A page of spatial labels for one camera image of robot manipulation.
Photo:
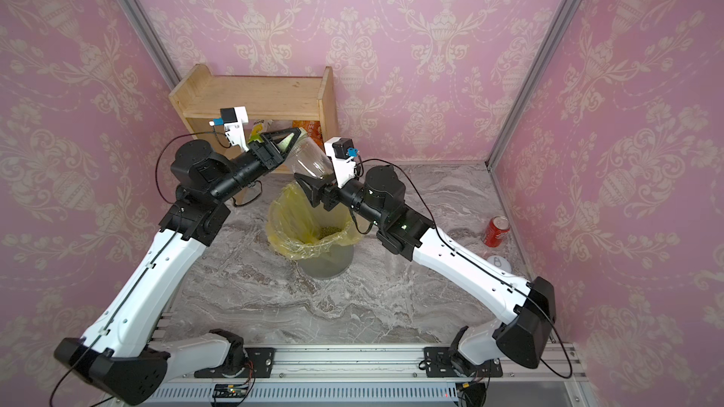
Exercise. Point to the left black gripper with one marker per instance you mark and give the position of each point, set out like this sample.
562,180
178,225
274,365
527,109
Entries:
268,154

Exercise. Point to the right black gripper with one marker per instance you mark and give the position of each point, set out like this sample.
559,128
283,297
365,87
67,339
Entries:
323,190

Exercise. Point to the jar with green lid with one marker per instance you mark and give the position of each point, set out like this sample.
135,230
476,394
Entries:
309,159

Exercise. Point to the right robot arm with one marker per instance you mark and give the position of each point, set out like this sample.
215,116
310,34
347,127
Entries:
524,310

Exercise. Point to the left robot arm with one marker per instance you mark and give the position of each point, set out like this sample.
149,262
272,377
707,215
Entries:
115,354

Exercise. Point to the pile of green mung beans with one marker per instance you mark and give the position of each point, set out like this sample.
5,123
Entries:
328,231

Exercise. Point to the green white carton box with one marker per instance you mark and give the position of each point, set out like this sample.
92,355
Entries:
258,128

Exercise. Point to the orange snack bag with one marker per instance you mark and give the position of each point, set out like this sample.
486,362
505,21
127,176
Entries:
313,129

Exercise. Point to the yellow plastic bin liner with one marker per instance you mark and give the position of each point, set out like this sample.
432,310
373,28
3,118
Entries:
293,225

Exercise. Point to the wooden two-tier shelf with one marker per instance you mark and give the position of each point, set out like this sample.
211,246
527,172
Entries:
200,96

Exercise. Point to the mesh trash bin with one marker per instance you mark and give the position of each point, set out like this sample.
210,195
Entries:
328,267

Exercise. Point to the red soda can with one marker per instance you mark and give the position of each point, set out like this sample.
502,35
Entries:
498,227

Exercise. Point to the white round object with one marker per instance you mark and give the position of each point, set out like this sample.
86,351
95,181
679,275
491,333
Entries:
500,263

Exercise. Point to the small electronics board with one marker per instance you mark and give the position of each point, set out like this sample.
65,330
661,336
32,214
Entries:
229,392

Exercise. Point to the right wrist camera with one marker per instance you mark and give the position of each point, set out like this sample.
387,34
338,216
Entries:
343,156

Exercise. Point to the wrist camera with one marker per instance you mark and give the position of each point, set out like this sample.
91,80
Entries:
343,156
233,120

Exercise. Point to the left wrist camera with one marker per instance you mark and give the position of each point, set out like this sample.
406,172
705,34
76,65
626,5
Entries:
233,120

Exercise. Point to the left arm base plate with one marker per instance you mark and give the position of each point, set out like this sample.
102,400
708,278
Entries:
258,364

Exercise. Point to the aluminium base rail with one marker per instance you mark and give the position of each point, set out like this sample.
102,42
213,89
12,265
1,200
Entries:
388,375

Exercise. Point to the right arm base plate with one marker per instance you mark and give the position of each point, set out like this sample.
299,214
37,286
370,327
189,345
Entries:
441,362

